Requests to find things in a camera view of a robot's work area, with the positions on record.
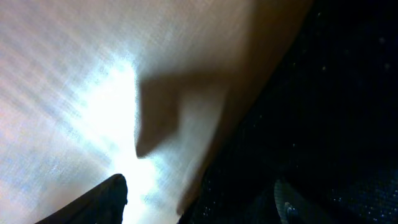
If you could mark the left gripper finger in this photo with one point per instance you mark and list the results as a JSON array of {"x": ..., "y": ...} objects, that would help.
[{"x": 104, "y": 204}]

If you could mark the black sparkly velvet skirt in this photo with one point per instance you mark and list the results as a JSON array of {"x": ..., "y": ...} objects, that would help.
[{"x": 320, "y": 143}]

